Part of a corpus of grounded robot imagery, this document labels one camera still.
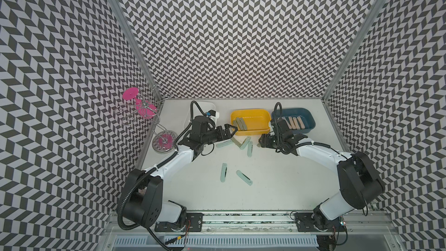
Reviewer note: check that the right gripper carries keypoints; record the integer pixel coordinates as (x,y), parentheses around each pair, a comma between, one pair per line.
(265,142)

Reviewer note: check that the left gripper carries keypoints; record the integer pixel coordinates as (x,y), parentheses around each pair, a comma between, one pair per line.
(222,135)

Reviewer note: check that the mint fruit knife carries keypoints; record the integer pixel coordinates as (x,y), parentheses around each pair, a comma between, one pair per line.
(250,149)
(245,178)
(245,143)
(223,172)
(223,144)

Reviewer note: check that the olive fruit knife angled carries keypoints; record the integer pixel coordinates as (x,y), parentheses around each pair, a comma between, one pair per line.
(244,124)

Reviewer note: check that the yellow storage box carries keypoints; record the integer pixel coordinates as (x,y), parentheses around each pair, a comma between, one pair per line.
(257,121)

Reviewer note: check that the pink fruit knife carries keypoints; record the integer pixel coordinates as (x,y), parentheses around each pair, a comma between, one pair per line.
(301,123)
(291,123)
(296,123)

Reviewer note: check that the white storage box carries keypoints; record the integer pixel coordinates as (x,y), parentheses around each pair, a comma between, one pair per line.
(205,106)

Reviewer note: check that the dark teal storage box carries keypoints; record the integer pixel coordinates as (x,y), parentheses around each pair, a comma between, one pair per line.
(281,117)

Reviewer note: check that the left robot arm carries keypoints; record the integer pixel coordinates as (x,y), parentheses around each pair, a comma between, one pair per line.
(141,202)

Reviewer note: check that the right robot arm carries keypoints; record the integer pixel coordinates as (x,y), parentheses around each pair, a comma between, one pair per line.
(359,181)

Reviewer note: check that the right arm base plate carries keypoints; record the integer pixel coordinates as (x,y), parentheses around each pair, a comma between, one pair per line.
(311,222)

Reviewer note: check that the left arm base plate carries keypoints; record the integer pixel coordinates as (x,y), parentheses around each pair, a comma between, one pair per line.
(192,222)

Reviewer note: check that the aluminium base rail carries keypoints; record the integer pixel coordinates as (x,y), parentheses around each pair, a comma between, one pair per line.
(376,222)

